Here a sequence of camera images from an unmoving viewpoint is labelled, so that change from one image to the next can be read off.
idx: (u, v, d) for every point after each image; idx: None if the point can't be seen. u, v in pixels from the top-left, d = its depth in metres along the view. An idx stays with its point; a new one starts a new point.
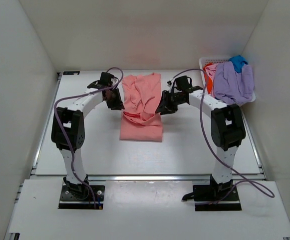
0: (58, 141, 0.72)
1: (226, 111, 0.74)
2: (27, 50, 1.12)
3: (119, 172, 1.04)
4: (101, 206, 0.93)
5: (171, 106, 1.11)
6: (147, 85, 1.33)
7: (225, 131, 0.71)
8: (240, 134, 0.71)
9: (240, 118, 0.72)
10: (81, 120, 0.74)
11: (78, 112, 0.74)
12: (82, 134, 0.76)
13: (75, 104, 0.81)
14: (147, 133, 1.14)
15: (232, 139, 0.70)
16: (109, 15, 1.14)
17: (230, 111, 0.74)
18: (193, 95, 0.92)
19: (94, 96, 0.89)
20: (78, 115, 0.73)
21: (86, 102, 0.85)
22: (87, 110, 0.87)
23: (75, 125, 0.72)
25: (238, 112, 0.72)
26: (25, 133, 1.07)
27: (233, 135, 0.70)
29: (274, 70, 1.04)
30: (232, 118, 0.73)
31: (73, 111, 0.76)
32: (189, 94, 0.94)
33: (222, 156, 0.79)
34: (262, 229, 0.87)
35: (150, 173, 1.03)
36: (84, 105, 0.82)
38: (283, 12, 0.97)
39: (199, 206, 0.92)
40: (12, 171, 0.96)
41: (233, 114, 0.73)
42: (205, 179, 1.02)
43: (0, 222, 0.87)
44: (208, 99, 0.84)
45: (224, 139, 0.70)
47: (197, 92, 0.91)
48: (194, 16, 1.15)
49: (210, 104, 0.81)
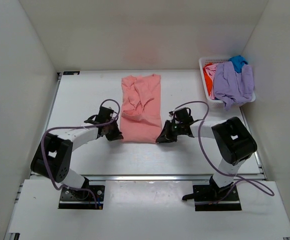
0: (38, 171, 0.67)
1: (228, 125, 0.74)
2: (28, 50, 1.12)
3: (119, 172, 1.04)
4: (101, 206, 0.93)
5: (172, 137, 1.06)
6: (146, 86, 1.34)
7: (233, 146, 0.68)
8: (251, 146, 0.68)
9: (245, 129, 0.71)
10: (68, 151, 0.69)
11: (68, 142, 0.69)
12: (65, 166, 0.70)
13: (66, 134, 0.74)
14: (146, 135, 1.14)
15: (243, 153, 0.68)
16: (109, 15, 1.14)
17: (232, 125, 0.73)
18: (195, 124, 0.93)
19: (89, 130, 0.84)
20: (66, 146, 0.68)
21: (78, 134, 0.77)
22: (77, 143, 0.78)
23: (60, 156, 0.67)
25: (240, 124, 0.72)
26: (25, 133, 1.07)
27: (243, 149, 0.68)
29: (274, 71, 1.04)
30: (236, 131, 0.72)
31: (62, 138, 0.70)
32: (190, 125, 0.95)
33: (228, 169, 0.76)
34: (262, 229, 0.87)
35: (150, 173, 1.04)
36: (76, 136, 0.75)
38: (284, 11, 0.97)
39: (199, 206, 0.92)
40: (12, 171, 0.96)
41: (236, 127, 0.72)
42: (205, 179, 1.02)
43: (0, 222, 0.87)
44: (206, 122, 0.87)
45: (236, 155, 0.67)
47: (198, 122, 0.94)
48: (194, 16, 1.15)
49: (209, 124, 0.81)
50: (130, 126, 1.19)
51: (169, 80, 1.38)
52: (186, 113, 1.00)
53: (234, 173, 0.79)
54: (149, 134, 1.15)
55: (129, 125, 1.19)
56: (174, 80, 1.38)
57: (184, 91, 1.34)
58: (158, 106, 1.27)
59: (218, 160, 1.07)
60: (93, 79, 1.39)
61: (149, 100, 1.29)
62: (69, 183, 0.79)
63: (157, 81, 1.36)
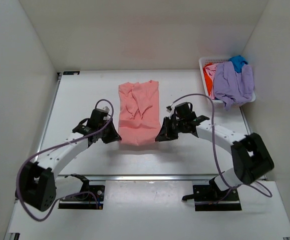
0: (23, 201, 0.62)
1: (246, 141, 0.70)
2: (28, 50, 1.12)
3: (119, 172, 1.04)
4: (101, 206, 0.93)
5: (173, 134, 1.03)
6: (144, 94, 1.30)
7: (251, 166, 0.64)
8: (268, 165, 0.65)
9: (264, 147, 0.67)
10: (48, 183, 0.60)
11: (47, 173, 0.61)
12: (51, 195, 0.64)
13: (48, 158, 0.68)
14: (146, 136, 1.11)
15: (259, 173, 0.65)
16: (110, 15, 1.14)
17: (250, 141, 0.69)
18: (202, 127, 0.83)
19: (75, 144, 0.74)
20: (46, 177, 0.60)
21: (63, 155, 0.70)
22: (66, 162, 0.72)
23: (39, 190, 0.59)
25: (260, 141, 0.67)
26: (25, 134, 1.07)
27: (260, 169, 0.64)
29: (274, 71, 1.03)
30: (254, 148, 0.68)
31: (42, 167, 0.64)
32: (196, 126, 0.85)
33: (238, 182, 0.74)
34: (262, 229, 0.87)
35: (150, 173, 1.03)
36: (59, 158, 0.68)
38: (284, 11, 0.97)
39: (199, 206, 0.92)
40: (12, 172, 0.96)
41: (255, 144, 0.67)
42: (205, 179, 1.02)
43: (0, 222, 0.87)
44: (220, 130, 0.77)
45: (252, 176, 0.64)
47: (206, 123, 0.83)
48: (194, 16, 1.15)
49: (225, 136, 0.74)
50: (131, 131, 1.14)
51: (169, 80, 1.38)
52: (188, 108, 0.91)
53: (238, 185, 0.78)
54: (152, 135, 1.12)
55: (129, 130, 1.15)
56: (174, 80, 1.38)
57: (184, 91, 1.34)
58: (157, 112, 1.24)
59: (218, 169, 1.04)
60: (93, 79, 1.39)
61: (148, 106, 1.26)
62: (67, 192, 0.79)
63: (155, 87, 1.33)
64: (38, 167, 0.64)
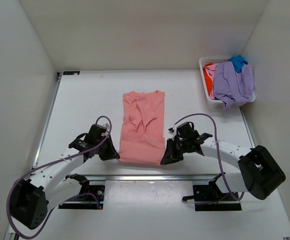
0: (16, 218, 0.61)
1: (252, 154, 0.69)
2: (28, 50, 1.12)
3: (118, 172, 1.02)
4: (101, 206, 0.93)
5: (178, 156, 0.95)
6: (149, 105, 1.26)
7: (263, 180, 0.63)
8: (279, 177, 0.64)
9: (272, 160, 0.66)
10: (38, 203, 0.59)
11: (38, 193, 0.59)
12: (41, 213, 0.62)
13: (41, 176, 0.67)
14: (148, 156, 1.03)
15: (271, 186, 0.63)
16: (110, 14, 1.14)
17: (257, 155, 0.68)
18: (206, 144, 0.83)
19: (69, 161, 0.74)
20: (37, 197, 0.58)
21: (56, 172, 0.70)
22: (60, 178, 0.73)
23: (30, 209, 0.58)
25: (266, 154, 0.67)
26: (25, 134, 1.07)
27: (271, 183, 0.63)
29: (274, 71, 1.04)
30: (261, 161, 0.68)
31: (34, 186, 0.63)
32: (200, 144, 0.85)
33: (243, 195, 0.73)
34: (262, 229, 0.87)
35: (150, 173, 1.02)
36: (52, 177, 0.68)
38: (284, 11, 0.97)
39: (199, 206, 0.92)
40: (12, 172, 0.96)
41: (262, 157, 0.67)
42: (205, 179, 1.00)
43: (0, 222, 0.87)
44: (225, 146, 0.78)
45: (265, 190, 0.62)
47: (210, 141, 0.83)
48: (194, 16, 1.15)
49: (231, 151, 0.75)
50: (132, 145, 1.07)
51: (169, 80, 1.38)
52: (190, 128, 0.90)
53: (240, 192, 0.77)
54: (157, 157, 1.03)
55: (130, 145, 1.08)
56: (174, 80, 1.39)
57: (184, 91, 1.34)
58: (161, 127, 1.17)
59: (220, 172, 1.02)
60: (93, 79, 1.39)
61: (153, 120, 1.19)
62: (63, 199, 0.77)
63: (162, 97, 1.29)
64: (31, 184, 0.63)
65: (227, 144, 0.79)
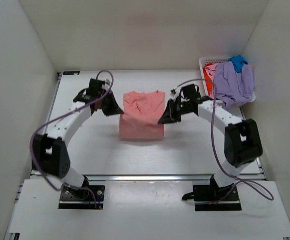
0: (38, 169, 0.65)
1: (241, 126, 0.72)
2: (28, 50, 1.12)
3: (117, 172, 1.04)
4: (101, 206, 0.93)
5: (175, 117, 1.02)
6: (149, 105, 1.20)
7: (240, 148, 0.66)
8: (257, 150, 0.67)
9: (256, 135, 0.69)
10: (61, 151, 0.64)
11: (58, 143, 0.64)
12: (66, 162, 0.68)
13: (56, 129, 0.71)
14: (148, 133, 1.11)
15: (246, 157, 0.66)
16: (110, 14, 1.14)
17: (245, 127, 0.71)
18: (203, 106, 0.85)
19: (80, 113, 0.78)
20: (59, 146, 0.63)
21: (70, 123, 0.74)
22: (72, 130, 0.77)
23: (55, 158, 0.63)
25: (254, 127, 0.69)
26: (25, 133, 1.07)
27: (247, 153, 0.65)
29: (274, 71, 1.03)
30: (248, 134, 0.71)
31: (54, 138, 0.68)
32: (198, 105, 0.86)
33: (230, 170, 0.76)
34: (262, 229, 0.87)
35: (150, 173, 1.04)
36: (67, 128, 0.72)
38: (284, 11, 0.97)
39: (199, 206, 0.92)
40: (12, 172, 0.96)
41: (249, 130, 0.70)
42: (204, 179, 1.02)
43: (0, 222, 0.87)
44: (219, 112, 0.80)
45: (239, 157, 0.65)
47: (208, 103, 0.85)
48: (194, 15, 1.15)
49: (222, 118, 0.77)
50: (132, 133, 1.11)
51: (169, 80, 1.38)
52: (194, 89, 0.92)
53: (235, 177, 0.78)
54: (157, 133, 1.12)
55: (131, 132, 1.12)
56: (174, 80, 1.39)
57: None
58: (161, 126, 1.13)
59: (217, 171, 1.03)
60: None
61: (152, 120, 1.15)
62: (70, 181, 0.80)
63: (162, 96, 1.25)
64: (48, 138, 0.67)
65: (222, 111, 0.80)
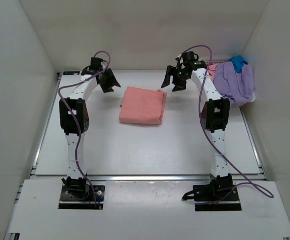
0: (68, 126, 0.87)
1: (218, 102, 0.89)
2: (28, 50, 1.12)
3: (117, 172, 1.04)
4: (101, 206, 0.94)
5: (179, 83, 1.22)
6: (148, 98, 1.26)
7: (211, 118, 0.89)
8: (223, 119, 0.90)
9: (227, 110, 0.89)
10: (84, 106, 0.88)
11: (81, 101, 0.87)
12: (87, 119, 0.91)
13: (76, 94, 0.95)
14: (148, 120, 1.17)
15: (213, 124, 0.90)
16: (110, 15, 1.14)
17: (221, 103, 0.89)
18: (196, 73, 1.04)
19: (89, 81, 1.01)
20: (82, 104, 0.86)
21: (84, 89, 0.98)
22: (87, 95, 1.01)
23: (80, 114, 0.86)
25: (227, 105, 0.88)
26: (25, 133, 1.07)
27: (215, 121, 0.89)
29: (274, 71, 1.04)
30: (220, 107, 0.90)
31: (76, 100, 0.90)
32: (193, 71, 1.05)
33: (211, 139, 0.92)
34: (262, 229, 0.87)
35: (150, 173, 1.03)
36: (83, 93, 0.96)
38: (284, 11, 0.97)
39: (199, 206, 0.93)
40: (12, 171, 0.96)
41: (223, 105, 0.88)
42: (205, 179, 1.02)
43: (0, 222, 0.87)
44: (207, 84, 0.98)
45: (208, 124, 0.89)
47: (201, 72, 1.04)
48: (194, 15, 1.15)
49: (207, 91, 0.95)
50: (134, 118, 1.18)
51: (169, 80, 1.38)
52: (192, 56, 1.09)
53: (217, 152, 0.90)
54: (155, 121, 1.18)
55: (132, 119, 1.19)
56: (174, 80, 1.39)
57: (184, 91, 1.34)
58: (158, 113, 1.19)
59: None
60: None
61: (151, 108, 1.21)
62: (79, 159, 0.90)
63: (162, 93, 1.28)
64: (72, 101, 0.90)
65: (209, 83, 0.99)
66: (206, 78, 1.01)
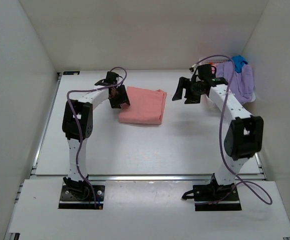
0: (70, 131, 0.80)
1: (247, 121, 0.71)
2: (27, 49, 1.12)
3: (117, 172, 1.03)
4: (101, 206, 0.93)
5: (191, 96, 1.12)
6: (148, 99, 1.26)
7: (240, 142, 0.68)
8: (255, 145, 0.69)
9: (260, 132, 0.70)
10: (91, 110, 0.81)
11: (88, 104, 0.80)
12: (90, 125, 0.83)
13: (84, 97, 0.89)
14: (148, 120, 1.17)
15: (243, 150, 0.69)
16: (110, 14, 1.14)
17: (252, 122, 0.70)
18: (215, 90, 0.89)
19: (101, 91, 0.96)
20: (88, 107, 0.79)
21: (95, 96, 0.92)
22: (95, 104, 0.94)
23: (85, 119, 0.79)
25: (260, 126, 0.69)
26: (26, 133, 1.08)
27: (246, 147, 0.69)
29: (274, 71, 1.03)
30: (251, 129, 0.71)
31: (83, 103, 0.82)
32: (211, 87, 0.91)
33: (229, 163, 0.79)
34: (262, 229, 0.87)
35: (150, 173, 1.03)
36: (93, 99, 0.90)
38: (284, 11, 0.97)
39: (199, 206, 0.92)
40: (12, 171, 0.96)
41: (255, 126, 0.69)
42: (205, 179, 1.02)
43: (0, 222, 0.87)
44: (230, 102, 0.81)
45: (237, 150, 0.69)
47: (221, 89, 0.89)
48: (194, 16, 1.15)
49: (232, 109, 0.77)
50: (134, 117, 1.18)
51: (169, 80, 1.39)
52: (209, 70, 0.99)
53: (235, 169, 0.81)
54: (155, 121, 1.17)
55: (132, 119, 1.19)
56: (174, 80, 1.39)
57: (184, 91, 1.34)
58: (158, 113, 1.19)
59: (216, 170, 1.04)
60: (92, 79, 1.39)
61: (150, 108, 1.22)
62: (79, 163, 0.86)
63: (162, 93, 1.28)
64: (79, 103, 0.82)
65: (233, 101, 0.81)
66: (229, 95, 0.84)
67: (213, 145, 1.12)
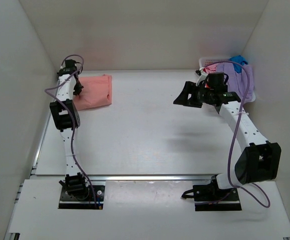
0: (64, 125, 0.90)
1: (262, 147, 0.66)
2: (27, 49, 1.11)
3: (117, 172, 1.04)
4: (101, 206, 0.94)
5: (196, 103, 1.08)
6: (95, 83, 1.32)
7: (254, 171, 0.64)
8: (269, 174, 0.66)
9: (276, 159, 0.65)
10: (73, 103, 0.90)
11: (69, 100, 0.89)
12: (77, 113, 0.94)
13: (61, 95, 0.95)
14: (99, 102, 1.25)
15: (257, 178, 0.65)
16: (110, 14, 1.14)
17: (267, 148, 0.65)
18: (227, 108, 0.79)
19: (70, 80, 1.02)
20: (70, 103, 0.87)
21: (68, 89, 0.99)
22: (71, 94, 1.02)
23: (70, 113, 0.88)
25: (277, 154, 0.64)
26: (25, 133, 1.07)
27: (260, 175, 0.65)
29: (274, 71, 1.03)
30: (265, 155, 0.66)
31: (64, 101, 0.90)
32: (223, 104, 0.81)
33: (235, 180, 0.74)
34: (262, 230, 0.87)
35: (150, 173, 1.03)
36: (68, 93, 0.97)
38: (284, 11, 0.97)
39: (199, 206, 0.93)
40: (12, 171, 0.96)
41: (270, 153, 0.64)
42: (205, 179, 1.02)
43: (0, 222, 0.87)
44: (244, 123, 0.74)
45: (249, 178, 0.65)
47: (233, 106, 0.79)
48: (194, 15, 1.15)
49: (246, 132, 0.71)
50: (85, 103, 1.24)
51: (169, 80, 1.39)
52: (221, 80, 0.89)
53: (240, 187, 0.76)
54: (105, 102, 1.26)
55: (84, 105, 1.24)
56: (174, 80, 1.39)
57: None
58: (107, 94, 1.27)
59: (216, 170, 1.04)
60: None
61: (98, 90, 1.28)
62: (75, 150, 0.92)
63: (107, 76, 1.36)
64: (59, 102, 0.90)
65: (246, 122, 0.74)
66: (242, 115, 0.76)
67: (213, 145, 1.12)
